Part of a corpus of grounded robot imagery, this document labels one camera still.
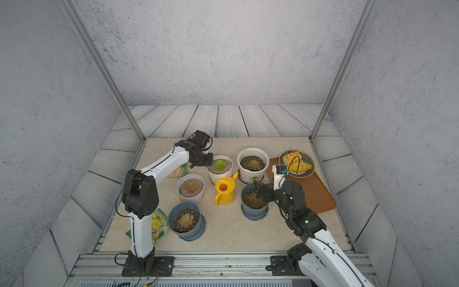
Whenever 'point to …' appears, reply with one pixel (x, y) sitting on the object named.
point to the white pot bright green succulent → (222, 166)
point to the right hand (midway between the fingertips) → (265, 180)
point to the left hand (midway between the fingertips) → (213, 162)
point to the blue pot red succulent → (253, 207)
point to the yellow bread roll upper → (288, 157)
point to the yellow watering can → (226, 188)
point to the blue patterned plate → (305, 156)
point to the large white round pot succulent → (253, 163)
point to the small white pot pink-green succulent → (190, 188)
